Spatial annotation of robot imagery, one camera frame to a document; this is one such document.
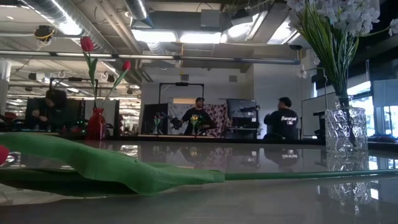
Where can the patterned cloth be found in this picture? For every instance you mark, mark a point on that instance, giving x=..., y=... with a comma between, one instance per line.
x=219, y=116

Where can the lavender artificial flower bunch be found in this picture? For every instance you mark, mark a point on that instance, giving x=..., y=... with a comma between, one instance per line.
x=351, y=15

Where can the black aluminium table frame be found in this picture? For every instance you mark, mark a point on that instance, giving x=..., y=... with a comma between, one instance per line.
x=217, y=139

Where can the clear cut-glass vase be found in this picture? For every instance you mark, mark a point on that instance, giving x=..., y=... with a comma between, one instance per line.
x=335, y=130

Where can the red artificial tulip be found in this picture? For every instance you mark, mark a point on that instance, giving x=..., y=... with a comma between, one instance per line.
x=126, y=65
x=109, y=165
x=87, y=44

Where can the ceiling light panel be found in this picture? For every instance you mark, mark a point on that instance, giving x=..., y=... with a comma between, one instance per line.
x=174, y=36

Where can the yellow background flower bunch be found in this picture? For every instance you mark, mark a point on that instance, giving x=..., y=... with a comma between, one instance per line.
x=194, y=119

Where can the grey horizontal pipe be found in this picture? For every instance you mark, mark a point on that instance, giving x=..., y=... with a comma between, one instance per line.
x=155, y=57

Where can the white artificial flower bunch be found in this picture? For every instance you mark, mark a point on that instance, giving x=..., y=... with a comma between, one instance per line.
x=295, y=5

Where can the silver ventilation duct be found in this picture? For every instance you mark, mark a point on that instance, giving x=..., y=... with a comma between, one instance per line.
x=62, y=15

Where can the black background robot arm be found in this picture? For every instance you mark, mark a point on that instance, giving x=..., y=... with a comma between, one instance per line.
x=172, y=120

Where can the person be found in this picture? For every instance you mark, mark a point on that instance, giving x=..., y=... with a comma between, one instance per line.
x=200, y=102
x=281, y=123
x=56, y=99

